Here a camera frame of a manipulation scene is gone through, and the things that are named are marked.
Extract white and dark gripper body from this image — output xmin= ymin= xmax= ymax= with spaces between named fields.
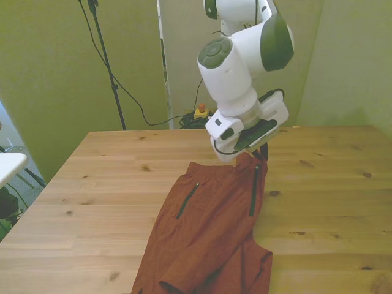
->
xmin=209 ymin=119 xmax=279 ymax=163

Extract rust red shorts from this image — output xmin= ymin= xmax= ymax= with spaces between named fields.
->
xmin=130 ymin=152 xmax=273 ymax=294

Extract yellow emergency stop button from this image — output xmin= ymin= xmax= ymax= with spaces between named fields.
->
xmin=193 ymin=104 xmax=211 ymax=121

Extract white partition panel edge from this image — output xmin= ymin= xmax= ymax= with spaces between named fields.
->
xmin=156 ymin=0 xmax=175 ymax=130

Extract black tripod stand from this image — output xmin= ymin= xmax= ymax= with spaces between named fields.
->
xmin=87 ymin=0 xmax=127 ymax=131

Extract white folding table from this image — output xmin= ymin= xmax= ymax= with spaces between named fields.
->
xmin=0 ymin=152 xmax=47 ymax=189

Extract green plant leaves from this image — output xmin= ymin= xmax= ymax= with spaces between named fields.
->
xmin=0 ymin=186 xmax=24 ymax=235

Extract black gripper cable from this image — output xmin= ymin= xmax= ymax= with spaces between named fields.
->
xmin=213 ymin=139 xmax=246 ymax=154

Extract black cable bundle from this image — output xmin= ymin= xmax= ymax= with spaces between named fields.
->
xmin=178 ymin=111 xmax=213 ymax=130

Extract black cable along wall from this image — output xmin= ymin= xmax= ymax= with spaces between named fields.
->
xmin=77 ymin=0 xmax=184 ymax=127

